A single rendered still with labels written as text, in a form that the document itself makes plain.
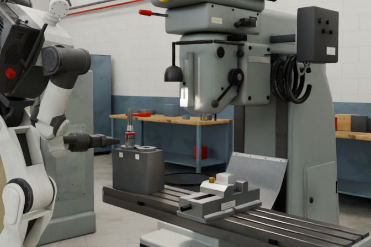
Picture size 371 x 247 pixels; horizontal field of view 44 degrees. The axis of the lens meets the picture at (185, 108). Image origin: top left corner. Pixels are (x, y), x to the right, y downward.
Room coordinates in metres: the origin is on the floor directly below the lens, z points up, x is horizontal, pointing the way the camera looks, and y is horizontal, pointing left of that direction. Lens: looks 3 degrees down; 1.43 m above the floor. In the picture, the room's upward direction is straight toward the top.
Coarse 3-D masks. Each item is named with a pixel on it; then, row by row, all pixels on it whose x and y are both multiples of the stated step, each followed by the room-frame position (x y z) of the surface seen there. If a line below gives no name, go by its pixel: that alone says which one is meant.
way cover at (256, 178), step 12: (240, 156) 2.17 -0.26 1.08; (252, 156) 2.13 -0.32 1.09; (264, 156) 2.08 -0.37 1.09; (228, 168) 2.19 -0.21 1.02; (240, 168) 2.14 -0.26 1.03; (252, 168) 2.10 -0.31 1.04; (264, 168) 2.05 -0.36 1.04; (276, 168) 2.01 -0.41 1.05; (252, 180) 2.06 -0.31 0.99; (264, 180) 2.02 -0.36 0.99; (276, 180) 1.98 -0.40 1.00; (264, 192) 1.98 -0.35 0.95; (276, 192) 1.95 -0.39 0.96; (264, 204) 1.94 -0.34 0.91
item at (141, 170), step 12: (120, 156) 2.09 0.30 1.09; (132, 156) 2.04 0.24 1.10; (144, 156) 2.00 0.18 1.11; (156, 156) 2.04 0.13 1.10; (120, 168) 2.09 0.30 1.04; (132, 168) 2.04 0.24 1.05; (144, 168) 2.00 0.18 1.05; (156, 168) 2.04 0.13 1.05; (120, 180) 2.09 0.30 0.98; (132, 180) 2.04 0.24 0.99; (144, 180) 2.00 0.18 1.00; (156, 180) 2.04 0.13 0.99; (144, 192) 2.00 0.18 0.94
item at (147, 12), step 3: (141, 9) 1.73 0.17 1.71; (141, 12) 1.73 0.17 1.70; (144, 12) 1.74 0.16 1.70; (147, 12) 1.75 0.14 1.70; (150, 12) 1.76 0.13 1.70; (153, 12) 1.78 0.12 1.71; (147, 15) 1.76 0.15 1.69; (150, 15) 1.76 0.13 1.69; (156, 15) 1.79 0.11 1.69; (159, 15) 1.80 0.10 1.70; (162, 15) 1.81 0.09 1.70; (165, 15) 1.82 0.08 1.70
